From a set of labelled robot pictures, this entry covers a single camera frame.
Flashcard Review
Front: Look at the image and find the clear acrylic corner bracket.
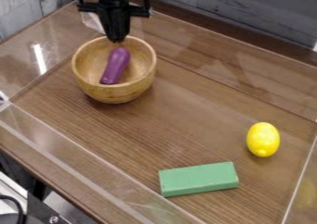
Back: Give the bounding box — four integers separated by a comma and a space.
76, 0, 105, 34

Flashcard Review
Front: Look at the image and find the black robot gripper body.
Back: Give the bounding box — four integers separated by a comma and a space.
75, 0, 152, 19

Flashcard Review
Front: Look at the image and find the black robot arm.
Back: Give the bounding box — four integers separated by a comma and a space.
76, 0, 151, 43

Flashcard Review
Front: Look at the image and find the yellow toy lemon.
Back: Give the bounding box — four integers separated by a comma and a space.
246, 122, 281, 157

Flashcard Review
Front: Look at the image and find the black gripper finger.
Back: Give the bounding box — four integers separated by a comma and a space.
117, 9, 130, 42
97, 8, 120, 43

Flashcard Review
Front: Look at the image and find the green rectangular block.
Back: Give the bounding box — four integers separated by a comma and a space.
158, 162, 239, 197

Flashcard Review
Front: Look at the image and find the purple toy eggplant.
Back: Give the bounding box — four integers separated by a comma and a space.
99, 47, 130, 84

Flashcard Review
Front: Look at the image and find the brown wooden bowl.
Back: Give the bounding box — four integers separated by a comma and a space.
72, 36, 158, 104

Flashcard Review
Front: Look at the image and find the clear acrylic tray wall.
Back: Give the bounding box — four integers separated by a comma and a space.
0, 93, 204, 224

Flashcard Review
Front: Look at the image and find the black metal bracket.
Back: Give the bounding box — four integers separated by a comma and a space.
25, 193, 71, 224

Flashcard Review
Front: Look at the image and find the black cable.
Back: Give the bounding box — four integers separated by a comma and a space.
0, 193, 27, 224

